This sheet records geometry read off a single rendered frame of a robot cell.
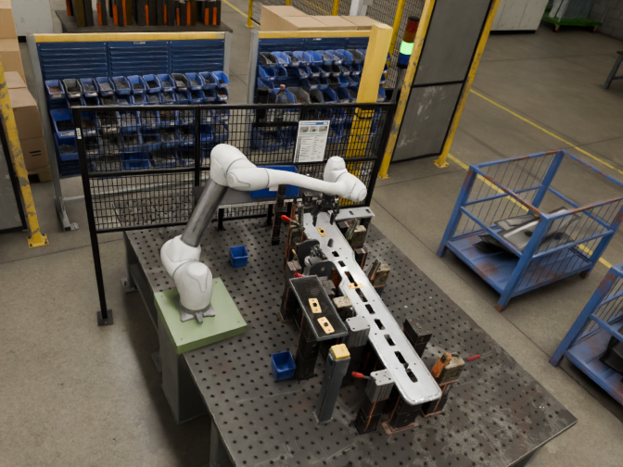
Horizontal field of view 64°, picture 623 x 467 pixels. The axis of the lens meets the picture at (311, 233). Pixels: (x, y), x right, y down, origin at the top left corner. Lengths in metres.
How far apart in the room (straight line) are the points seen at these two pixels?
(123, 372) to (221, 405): 1.16
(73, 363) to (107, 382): 0.26
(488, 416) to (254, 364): 1.17
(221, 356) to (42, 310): 1.69
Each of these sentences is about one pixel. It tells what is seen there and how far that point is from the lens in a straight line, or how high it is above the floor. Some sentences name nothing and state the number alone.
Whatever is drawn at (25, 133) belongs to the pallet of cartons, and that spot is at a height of 0.50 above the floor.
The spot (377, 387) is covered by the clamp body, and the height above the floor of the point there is 1.04.
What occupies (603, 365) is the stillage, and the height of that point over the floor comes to 0.16.
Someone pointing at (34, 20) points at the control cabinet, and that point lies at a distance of 8.79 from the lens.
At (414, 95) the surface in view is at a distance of 5.49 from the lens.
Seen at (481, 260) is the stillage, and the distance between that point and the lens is 4.62.
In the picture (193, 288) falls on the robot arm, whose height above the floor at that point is 0.98.
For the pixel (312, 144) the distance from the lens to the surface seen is 3.24.
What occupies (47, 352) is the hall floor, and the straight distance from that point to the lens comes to 3.66.
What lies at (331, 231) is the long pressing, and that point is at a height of 1.00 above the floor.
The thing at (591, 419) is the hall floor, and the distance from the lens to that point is 4.06.
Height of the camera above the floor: 2.71
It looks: 36 degrees down
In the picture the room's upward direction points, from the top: 10 degrees clockwise
